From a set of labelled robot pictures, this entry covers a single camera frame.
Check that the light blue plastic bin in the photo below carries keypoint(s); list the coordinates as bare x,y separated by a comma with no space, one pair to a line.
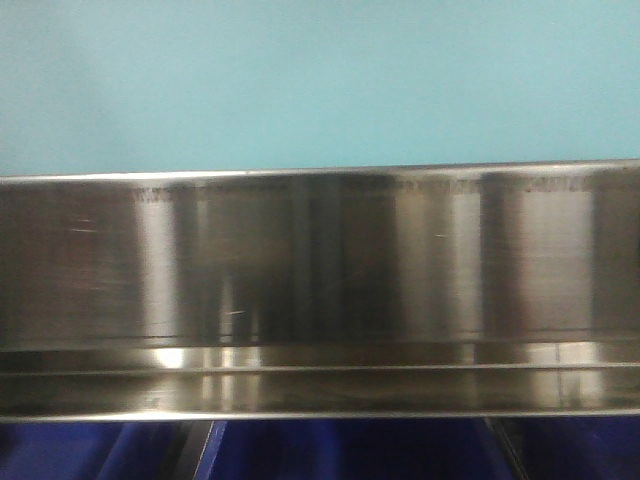
124,86

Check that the dark blue bin lower middle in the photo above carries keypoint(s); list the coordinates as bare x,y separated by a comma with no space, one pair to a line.
436,448

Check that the dark blue bin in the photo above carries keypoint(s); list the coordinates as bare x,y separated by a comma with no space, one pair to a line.
91,450
572,447
436,448

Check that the dark blue bin lower left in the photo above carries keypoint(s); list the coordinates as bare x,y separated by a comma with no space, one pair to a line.
91,450

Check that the dark blue bin lower right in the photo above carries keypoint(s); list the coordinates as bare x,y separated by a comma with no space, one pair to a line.
572,447

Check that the stainless steel shelf front rail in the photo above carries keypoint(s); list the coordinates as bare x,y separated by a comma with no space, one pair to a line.
472,290

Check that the steel lane divider rail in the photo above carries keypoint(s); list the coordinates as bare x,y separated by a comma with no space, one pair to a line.
192,448

